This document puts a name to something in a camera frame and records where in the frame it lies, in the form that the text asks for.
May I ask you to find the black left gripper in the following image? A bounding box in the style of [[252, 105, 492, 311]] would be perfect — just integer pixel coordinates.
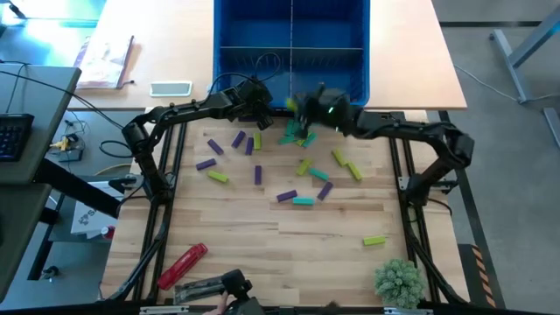
[[235, 79, 277, 132]]

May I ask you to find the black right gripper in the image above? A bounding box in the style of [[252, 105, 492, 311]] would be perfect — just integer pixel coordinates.
[[293, 85, 328, 135]]

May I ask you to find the blue plastic bin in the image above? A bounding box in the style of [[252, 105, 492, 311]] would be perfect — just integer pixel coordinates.
[[212, 0, 372, 110]]

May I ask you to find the white-framed smartphone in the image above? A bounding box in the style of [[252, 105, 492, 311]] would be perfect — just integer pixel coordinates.
[[149, 80, 193, 98]]

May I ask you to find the black handheld controller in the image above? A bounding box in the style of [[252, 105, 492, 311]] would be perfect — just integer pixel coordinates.
[[220, 268, 266, 315]]

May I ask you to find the person's left hand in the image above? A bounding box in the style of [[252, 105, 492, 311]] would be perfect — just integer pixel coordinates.
[[205, 291, 231, 315]]

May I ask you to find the black small box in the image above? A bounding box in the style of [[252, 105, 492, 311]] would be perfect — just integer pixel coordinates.
[[59, 148, 84, 163]]

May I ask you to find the green artificial plant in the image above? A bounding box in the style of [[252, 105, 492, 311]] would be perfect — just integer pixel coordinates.
[[374, 258, 427, 310]]

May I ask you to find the yellow connector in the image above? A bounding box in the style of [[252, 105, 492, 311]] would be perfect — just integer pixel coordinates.
[[50, 133, 80, 152]]

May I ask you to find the black desk beam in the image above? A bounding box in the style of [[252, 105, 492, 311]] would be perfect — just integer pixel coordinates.
[[32, 164, 123, 220]]

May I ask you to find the grey metal stand leg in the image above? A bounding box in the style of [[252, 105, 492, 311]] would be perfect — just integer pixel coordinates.
[[489, 3, 560, 150]]

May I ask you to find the grey side desk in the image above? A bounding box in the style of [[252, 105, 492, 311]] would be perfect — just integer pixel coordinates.
[[0, 63, 83, 303]]

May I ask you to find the black keyboard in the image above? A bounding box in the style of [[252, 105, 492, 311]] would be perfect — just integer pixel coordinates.
[[0, 112, 36, 163]]

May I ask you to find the black caster wheel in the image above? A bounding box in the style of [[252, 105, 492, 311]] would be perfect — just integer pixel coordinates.
[[38, 264, 61, 282]]

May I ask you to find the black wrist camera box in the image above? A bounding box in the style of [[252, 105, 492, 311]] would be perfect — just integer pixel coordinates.
[[323, 89, 358, 137], [217, 87, 242, 111]]

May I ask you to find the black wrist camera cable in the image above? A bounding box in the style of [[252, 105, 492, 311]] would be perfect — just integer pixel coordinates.
[[205, 51, 282, 104]]

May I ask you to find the yellow floor cable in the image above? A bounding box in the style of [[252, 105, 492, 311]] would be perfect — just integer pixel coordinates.
[[93, 162, 133, 177]]

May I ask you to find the red tool handle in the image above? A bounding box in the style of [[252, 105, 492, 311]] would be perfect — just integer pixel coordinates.
[[157, 242, 209, 291]]

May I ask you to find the black coiled cable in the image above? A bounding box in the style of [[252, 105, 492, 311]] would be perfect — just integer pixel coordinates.
[[98, 139, 133, 159]]

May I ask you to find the black desk cable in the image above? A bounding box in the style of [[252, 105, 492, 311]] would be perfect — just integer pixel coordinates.
[[0, 67, 128, 132]]

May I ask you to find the grey floor cable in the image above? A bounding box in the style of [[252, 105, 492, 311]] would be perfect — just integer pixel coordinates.
[[452, 63, 560, 105]]

